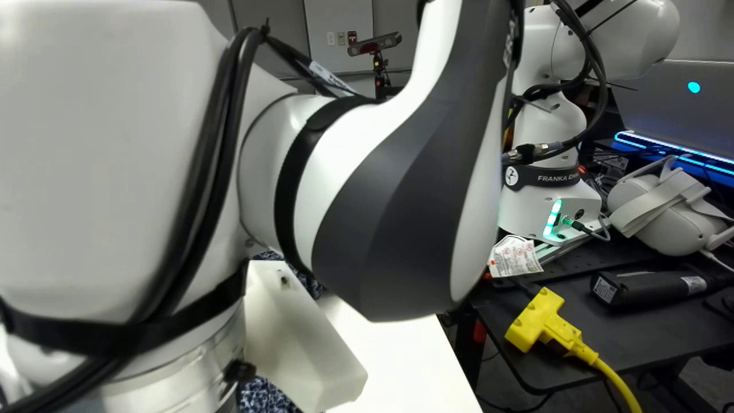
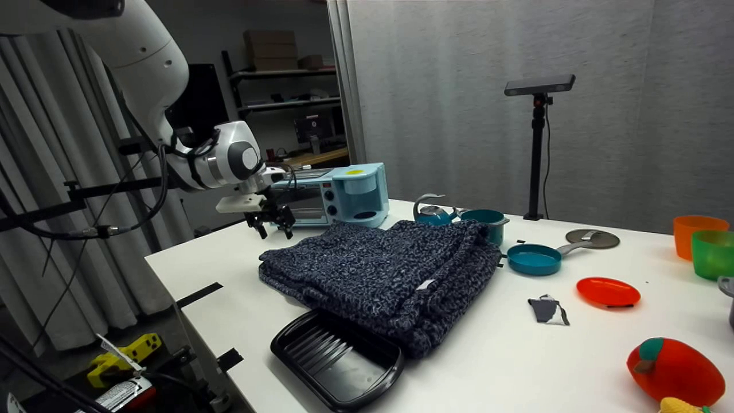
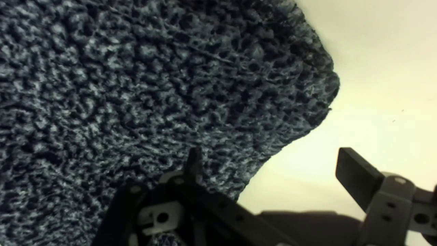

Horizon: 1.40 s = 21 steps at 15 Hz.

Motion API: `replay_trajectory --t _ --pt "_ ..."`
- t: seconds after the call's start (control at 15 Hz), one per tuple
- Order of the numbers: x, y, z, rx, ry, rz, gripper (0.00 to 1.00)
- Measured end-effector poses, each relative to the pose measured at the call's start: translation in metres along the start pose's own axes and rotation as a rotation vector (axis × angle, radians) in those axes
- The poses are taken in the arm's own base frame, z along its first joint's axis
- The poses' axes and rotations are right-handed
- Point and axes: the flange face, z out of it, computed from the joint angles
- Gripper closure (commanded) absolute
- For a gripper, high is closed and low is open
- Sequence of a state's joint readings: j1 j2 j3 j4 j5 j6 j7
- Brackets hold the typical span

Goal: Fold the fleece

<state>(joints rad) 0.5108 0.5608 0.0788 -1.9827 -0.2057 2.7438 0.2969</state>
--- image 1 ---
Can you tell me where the white packet with red print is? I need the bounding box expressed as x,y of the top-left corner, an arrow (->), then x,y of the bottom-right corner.
484,231 -> 549,280

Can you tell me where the yellow power plug with cable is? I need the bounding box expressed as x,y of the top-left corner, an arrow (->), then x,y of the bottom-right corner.
503,284 -> 644,413

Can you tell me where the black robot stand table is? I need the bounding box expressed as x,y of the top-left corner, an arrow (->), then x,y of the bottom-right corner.
439,157 -> 734,413

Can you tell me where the dark blue speckled fleece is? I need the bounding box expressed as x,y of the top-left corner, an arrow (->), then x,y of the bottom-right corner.
236,248 -> 328,413

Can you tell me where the white VR headset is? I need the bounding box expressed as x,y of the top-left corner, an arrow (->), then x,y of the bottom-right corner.
605,156 -> 734,259

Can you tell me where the camera on black stand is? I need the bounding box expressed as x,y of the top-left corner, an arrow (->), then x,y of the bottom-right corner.
345,29 -> 406,101

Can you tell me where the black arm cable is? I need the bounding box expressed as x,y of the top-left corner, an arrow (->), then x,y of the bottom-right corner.
0,21 -> 615,413

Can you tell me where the white power strip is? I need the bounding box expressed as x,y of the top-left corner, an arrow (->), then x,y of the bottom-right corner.
534,216 -> 610,248

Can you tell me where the black handheld device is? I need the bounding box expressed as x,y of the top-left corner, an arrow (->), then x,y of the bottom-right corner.
587,265 -> 718,315

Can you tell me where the grey laptop with blue glow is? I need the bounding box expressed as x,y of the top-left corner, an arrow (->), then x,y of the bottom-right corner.
608,58 -> 734,191

